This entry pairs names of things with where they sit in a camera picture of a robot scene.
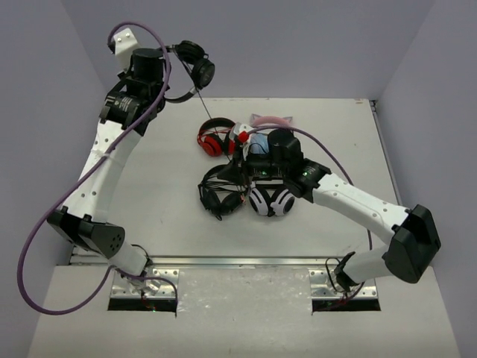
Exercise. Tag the black on-ear headphones with cable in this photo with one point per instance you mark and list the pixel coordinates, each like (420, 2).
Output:
(199, 68)

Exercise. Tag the pink blue cat-ear headphones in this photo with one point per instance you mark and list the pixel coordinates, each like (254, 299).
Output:
(259, 140)

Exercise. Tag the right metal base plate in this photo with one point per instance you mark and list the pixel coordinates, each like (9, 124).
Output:
(322, 289)

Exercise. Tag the metal base plate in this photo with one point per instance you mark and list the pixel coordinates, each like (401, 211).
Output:
(161, 287)
(322, 289)

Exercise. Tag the black over-ear headphones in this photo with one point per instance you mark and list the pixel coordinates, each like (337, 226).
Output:
(220, 197)

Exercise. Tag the white and black headphones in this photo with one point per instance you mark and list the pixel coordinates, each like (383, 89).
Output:
(270, 199)

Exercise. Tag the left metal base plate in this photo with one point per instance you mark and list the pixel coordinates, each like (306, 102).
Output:
(161, 287)

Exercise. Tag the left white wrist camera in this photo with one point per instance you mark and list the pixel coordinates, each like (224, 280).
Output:
(124, 43)

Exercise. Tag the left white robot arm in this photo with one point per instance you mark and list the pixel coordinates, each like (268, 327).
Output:
(83, 217)

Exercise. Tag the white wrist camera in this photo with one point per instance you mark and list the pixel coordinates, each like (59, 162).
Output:
(124, 43)
(241, 135)

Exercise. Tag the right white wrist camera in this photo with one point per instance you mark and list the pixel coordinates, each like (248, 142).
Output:
(241, 135)

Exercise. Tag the red and black headphones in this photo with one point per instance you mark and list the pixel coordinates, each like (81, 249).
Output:
(213, 136)

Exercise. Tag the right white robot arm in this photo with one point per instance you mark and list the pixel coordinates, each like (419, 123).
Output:
(409, 236)

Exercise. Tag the aluminium rail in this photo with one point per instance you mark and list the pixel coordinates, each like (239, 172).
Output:
(183, 261)

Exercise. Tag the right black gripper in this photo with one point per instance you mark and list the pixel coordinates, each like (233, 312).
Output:
(235, 173)

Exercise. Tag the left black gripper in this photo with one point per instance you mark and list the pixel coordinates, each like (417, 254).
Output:
(164, 69)

